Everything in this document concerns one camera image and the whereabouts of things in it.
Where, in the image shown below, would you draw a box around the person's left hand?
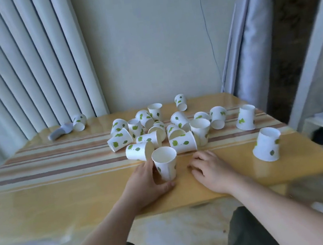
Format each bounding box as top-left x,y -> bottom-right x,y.
119,155 -> 180,215

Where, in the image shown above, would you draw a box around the person's right hand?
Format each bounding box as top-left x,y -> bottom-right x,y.
186,146 -> 239,200

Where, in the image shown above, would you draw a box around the white leaf-print paper cup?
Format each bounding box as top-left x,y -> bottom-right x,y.
71,113 -> 89,133
233,103 -> 259,133
150,145 -> 181,184
249,125 -> 285,164

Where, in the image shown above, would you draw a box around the person's right forearm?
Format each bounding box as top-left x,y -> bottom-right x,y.
227,172 -> 323,245

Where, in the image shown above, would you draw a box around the scattered group of paper cups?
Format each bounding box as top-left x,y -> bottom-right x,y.
102,87 -> 233,167

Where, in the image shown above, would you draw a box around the dark olive trousers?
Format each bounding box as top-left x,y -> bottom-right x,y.
110,200 -> 286,245

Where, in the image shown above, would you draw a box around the white plastic tube object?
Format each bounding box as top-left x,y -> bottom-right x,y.
46,121 -> 75,142

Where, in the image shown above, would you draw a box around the white paper scrap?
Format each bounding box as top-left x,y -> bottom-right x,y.
310,200 -> 323,216

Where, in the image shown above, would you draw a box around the grey fabric-covered board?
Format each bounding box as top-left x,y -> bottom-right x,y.
208,0 -> 296,118

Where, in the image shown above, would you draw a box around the white vertical blinds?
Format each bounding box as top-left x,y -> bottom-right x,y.
0,0 -> 117,182

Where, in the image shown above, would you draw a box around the white charging cable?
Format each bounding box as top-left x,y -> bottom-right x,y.
197,0 -> 226,93

